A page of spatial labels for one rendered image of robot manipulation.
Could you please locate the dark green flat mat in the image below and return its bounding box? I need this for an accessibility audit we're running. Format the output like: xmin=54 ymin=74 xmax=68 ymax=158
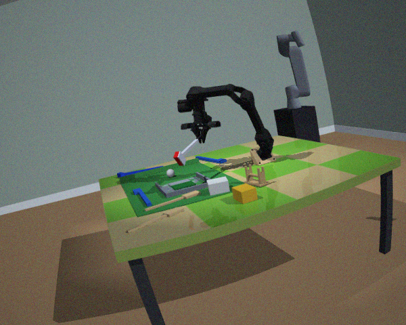
xmin=121 ymin=162 xmax=244 ymax=217

